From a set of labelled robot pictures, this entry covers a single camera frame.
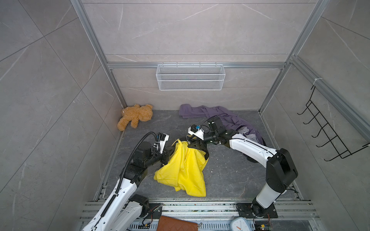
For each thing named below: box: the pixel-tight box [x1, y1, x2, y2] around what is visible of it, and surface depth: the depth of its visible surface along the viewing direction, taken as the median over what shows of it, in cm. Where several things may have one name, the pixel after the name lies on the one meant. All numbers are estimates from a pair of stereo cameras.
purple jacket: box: [179, 103, 265, 146], surface depth 117 cm
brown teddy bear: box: [117, 103, 154, 131], surface depth 109 cm
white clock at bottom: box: [229, 217, 252, 231], surface depth 69 cm
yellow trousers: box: [153, 138, 209, 197], surface depth 78 cm
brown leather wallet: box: [156, 215, 199, 231], surface depth 69 cm
